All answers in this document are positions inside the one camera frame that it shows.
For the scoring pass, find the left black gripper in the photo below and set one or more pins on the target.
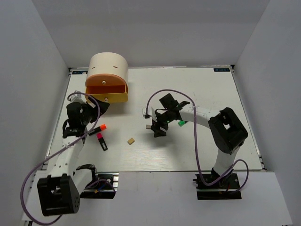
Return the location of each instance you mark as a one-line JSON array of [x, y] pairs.
[[95, 110]]

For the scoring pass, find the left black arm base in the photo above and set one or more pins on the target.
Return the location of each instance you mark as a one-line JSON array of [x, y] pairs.
[[103, 187]]

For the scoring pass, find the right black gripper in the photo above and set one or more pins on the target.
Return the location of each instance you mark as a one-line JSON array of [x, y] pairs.
[[157, 125]]

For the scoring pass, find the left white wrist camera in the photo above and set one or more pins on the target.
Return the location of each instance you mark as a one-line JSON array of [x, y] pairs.
[[75, 97]]

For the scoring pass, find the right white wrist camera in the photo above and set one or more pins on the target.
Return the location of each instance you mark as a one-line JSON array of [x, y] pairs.
[[149, 113]]

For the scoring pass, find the yellow drawer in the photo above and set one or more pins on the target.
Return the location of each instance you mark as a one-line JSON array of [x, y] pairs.
[[110, 94]]

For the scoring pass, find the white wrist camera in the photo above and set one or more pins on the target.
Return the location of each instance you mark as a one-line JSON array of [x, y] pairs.
[[149, 113], [75, 97]]

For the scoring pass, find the pink highlighter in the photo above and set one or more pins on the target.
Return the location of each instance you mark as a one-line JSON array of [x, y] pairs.
[[102, 141]]

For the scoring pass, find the green highlighter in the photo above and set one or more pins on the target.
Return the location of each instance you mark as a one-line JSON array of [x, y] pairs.
[[181, 123]]

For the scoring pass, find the orange highlighter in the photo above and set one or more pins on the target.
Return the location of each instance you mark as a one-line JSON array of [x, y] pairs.
[[97, 129]]

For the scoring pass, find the pink top drawer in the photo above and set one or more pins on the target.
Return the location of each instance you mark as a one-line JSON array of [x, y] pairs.
[[104, 79]]

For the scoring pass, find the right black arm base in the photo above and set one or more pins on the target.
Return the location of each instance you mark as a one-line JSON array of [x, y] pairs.
[[225, 189]]

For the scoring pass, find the cream round drawer cabinet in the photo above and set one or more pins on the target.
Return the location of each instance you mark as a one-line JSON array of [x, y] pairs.
[[108, 63]]

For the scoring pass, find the tan small eraser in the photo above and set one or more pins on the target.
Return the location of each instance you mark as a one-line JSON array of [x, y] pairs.
[[131, 141]]

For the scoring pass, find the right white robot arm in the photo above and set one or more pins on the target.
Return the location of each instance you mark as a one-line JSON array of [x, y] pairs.
[[227, 131]]

